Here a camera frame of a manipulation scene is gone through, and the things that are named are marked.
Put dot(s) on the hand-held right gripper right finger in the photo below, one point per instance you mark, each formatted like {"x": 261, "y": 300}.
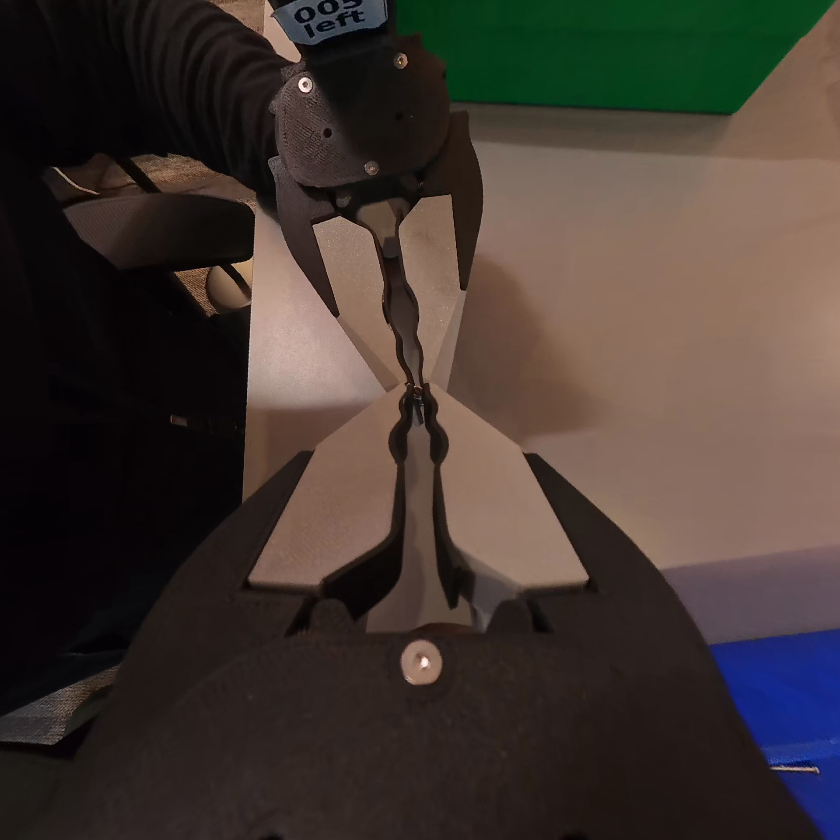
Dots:
{"x": 512, "y": 518}

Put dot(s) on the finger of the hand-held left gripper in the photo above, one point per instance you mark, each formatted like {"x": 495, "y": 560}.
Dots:
{"x": 436, "y": 262}
{"x": 351, "y": 275}

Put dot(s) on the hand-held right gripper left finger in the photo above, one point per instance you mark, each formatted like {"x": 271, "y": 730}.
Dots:
{"x": 321, "y": 518}

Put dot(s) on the green plastic bin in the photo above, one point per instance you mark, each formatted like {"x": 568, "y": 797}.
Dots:
{"x": 590, "y": 52}

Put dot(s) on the large blue plastic bin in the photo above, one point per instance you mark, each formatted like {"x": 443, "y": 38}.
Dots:
{"x": 787, "y": 695}

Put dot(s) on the person's left forearm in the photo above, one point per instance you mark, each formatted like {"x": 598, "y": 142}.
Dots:
{"x": 131, "y": 79}

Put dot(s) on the person's body in black clothes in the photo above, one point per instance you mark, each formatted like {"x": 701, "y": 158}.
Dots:
{"x": 98, "y": 459}

